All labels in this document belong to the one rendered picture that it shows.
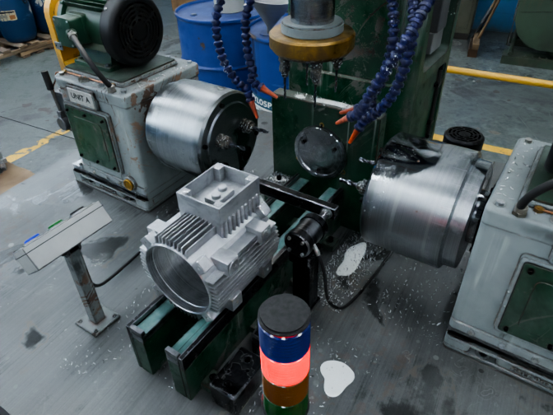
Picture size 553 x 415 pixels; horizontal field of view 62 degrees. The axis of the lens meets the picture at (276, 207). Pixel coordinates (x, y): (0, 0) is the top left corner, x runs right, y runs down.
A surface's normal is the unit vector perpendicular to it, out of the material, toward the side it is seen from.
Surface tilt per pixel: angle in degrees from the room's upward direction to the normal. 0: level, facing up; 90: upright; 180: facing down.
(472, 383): 0
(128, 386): 0
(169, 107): 43
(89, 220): 53
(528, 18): 86
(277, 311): 0
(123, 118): 90
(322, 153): 90
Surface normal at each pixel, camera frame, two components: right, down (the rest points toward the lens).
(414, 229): -0.55, 0.43
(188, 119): -0.44, -0.11
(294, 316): -0.02, -0.80
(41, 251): 0.66, -0.22
